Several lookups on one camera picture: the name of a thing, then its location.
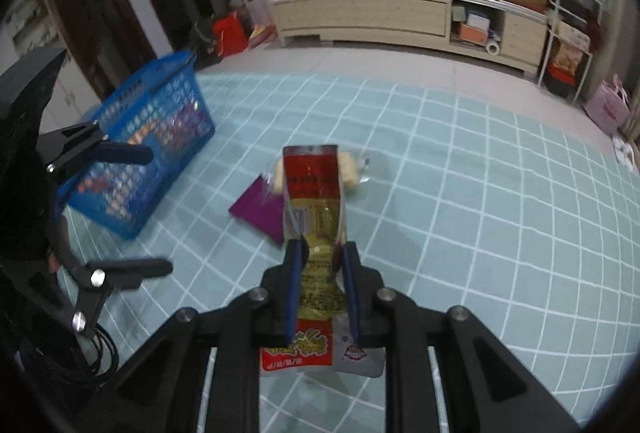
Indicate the black bag on floor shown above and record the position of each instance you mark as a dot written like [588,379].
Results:
[203,44]

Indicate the broom and dustpan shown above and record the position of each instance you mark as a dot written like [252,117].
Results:
[262,27]

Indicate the red yellow large snack bag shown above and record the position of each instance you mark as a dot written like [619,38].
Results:
[314,225]

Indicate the left hand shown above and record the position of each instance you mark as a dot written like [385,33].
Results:
[53,263]

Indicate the cream TV cabinet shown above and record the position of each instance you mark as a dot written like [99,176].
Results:
[496,31]

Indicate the teal checked mat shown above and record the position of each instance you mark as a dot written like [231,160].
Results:
[463,203]

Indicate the blue plastic basket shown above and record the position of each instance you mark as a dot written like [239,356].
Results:
[156,122]

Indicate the purple snack packet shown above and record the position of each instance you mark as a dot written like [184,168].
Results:
[262,208]

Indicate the pink bag on floor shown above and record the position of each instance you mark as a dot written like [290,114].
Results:
[608,107]

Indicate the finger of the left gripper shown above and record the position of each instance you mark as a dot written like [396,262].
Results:
[96,281]
[69,151]

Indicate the white slippers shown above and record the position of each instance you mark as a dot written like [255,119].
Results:
[624,153]

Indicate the clear wrapped cracker pack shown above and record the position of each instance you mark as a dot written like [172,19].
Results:
[354,171]

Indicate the red shopping bag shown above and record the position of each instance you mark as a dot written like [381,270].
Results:
[230,36]

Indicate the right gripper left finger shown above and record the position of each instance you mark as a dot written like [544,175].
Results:
[202,369]

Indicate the white metal shelf rack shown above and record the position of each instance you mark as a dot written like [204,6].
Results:
[574,36]

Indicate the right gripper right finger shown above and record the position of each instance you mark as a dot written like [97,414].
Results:
[444,369]

